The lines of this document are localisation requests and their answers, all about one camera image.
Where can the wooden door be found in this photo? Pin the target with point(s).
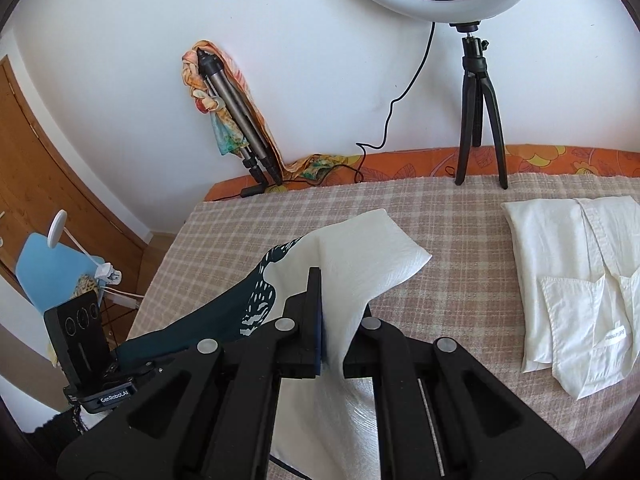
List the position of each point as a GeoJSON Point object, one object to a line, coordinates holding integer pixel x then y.
{"type": "Point", "coordinates": [75, 185]}

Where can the pink checked blanket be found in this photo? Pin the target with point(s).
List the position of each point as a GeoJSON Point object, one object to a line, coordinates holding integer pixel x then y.
{"type": "Point", "coordinates": [450, 230]}

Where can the leopard print cloth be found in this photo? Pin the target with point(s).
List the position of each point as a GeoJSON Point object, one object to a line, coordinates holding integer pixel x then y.
{"type": "Point", "coordinates": [86, 290]}

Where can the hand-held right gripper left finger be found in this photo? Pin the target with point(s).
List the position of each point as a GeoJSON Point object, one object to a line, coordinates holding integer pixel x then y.
{"type": "Point", "coordinates": [315, 330]}

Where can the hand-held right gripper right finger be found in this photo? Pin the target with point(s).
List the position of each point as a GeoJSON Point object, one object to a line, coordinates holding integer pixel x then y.
{"type": "Point", "coordinates": [370, 355]}

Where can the cream tree print t-shirt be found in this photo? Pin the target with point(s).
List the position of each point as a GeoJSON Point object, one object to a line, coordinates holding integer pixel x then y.
{"type": "Point", "coordinates": [360, 250]}

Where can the black mini tripod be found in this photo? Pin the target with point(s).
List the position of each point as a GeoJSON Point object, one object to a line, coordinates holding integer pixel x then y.
{"type": "Point", "coordinates": [475, 85]}

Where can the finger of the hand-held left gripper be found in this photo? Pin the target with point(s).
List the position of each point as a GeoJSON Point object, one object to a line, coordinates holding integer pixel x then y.
{"type": "Point", "coordinates": [142, 366]}

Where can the colourful patterned scarf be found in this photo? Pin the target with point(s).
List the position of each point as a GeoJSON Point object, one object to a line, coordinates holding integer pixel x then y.
{"type": "Point", "coordinates": [225, 130]}

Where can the white desk lamp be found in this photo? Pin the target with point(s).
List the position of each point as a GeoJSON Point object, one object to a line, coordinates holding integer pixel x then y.
{"type": "Point", "coordinates": [57, 227]}

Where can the light blue chair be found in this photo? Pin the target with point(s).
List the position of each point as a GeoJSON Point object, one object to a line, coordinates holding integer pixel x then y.
{"type": "Point", "coordinates": [45, 270]}

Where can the orange floral sheet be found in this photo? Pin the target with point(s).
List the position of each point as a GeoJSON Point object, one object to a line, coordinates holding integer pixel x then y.
{"type": "Point", "coordinates": [420, 162]}

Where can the white folded shirt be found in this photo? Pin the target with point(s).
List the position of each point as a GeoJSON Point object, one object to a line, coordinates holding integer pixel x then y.
{"type": "Point", "coordinates": [565, 260]}

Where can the grey folded tripod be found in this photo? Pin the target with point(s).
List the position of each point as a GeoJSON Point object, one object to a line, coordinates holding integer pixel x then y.
{"type": "Point", "coordinates": [235, 105]}

